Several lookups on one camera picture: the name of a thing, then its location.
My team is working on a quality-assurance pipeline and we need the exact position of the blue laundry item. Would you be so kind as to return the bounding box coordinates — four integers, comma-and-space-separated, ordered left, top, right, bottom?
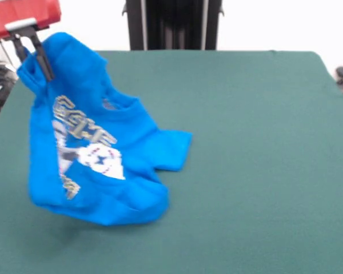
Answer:
16, 31, 194, 227

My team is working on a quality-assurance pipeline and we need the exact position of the dark green table cloth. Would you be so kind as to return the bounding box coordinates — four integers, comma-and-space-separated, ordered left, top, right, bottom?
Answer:
0, 50, 343, 274

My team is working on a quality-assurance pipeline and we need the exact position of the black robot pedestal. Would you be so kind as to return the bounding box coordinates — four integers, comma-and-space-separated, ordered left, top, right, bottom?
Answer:
121, 0, 228, 51

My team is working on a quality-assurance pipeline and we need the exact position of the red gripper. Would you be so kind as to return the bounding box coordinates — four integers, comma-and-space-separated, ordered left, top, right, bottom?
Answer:
0, 0, 61, 83

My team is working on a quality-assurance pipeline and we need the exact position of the grey cable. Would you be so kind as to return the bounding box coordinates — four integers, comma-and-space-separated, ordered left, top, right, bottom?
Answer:
0, 42, 19, 76

